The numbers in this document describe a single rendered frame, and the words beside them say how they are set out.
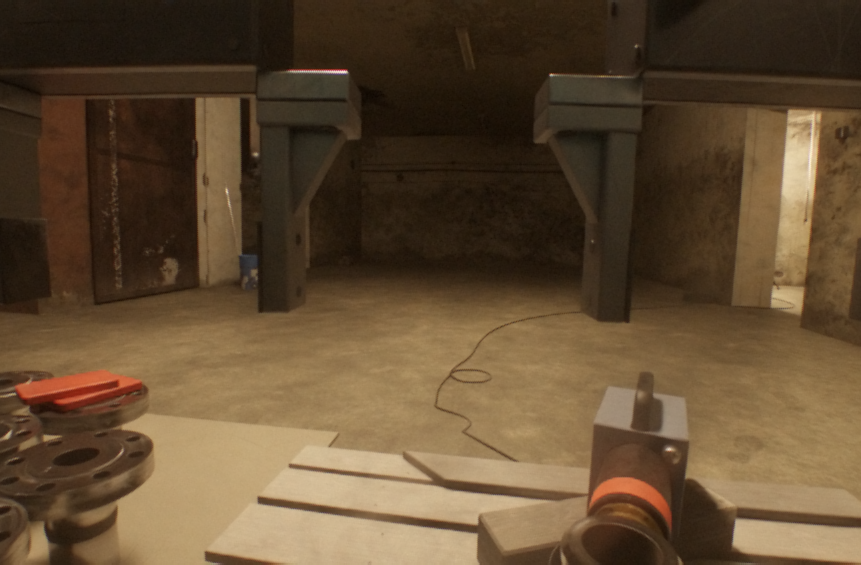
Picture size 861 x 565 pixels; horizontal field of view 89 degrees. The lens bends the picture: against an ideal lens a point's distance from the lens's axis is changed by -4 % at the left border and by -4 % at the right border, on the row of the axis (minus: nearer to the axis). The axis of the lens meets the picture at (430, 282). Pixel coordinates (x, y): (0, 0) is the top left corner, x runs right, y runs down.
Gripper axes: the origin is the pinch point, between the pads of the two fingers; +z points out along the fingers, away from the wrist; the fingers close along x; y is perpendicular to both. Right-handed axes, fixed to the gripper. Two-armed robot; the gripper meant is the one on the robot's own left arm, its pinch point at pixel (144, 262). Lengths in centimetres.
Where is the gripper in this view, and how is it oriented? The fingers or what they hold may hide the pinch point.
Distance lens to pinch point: 25.1
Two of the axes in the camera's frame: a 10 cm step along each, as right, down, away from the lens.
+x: -10.0, -0.3, 0.3
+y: 0.3, -1.1, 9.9
